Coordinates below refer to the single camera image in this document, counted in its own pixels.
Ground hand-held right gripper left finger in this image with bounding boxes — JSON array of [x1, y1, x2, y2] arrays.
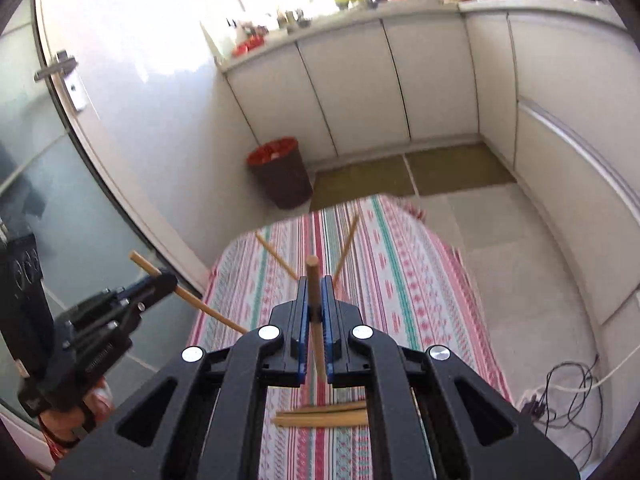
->
[[50, 276, 311, 480]]

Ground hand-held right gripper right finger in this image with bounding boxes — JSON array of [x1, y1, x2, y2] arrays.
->
[[321, 275, 581, 480]]

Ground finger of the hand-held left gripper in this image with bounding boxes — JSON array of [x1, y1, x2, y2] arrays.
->
[[115, 285, 178, 333], [102, 272, 176, 306]]

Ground light wooden chopstick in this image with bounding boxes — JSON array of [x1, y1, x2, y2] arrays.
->
[[332, 216, 361, 277], [276, 416, 369, 429], [255, 232, 298, 279], [129, 251, 249, 336], [306, 255, 326, 378], [274, 407, 369, 421]]

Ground person's left hand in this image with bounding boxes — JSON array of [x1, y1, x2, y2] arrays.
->
[[39, 377, 116, 458]]

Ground striped patterned tablecloth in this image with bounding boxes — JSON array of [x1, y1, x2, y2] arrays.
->
[[187, 195, 513, 480]]

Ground black appliance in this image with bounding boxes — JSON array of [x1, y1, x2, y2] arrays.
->
[[0, 220, 48, 361]]

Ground glass sliding door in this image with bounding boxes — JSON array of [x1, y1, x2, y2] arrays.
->
[[0, 0, 211, 441]]

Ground brown floor mat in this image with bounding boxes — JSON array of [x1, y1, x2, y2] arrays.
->
[[405, 142, 513, 196], [309, 154, 418, 213]]

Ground brown trash bin red liner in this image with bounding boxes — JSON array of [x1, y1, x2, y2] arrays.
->
[[246, 136, 314, 210]]

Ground white kitchen cabinet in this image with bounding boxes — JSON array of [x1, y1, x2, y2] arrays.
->
[[222, 2, 640, 361]]

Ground red bowl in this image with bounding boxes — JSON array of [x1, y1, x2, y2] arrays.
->
[[232, 35, 266, 56]]

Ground white countertop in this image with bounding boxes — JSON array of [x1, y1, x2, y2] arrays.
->
[[215, 0, 626, 73]]

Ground metal door handle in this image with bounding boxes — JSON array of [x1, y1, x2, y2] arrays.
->
[[34, 50, 88, 111]]

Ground black and white cables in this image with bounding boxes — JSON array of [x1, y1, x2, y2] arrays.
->
[[520, 355, 608, 466]]

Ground white cable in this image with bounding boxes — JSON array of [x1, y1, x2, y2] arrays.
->
[[520, 355, 636, 401]]

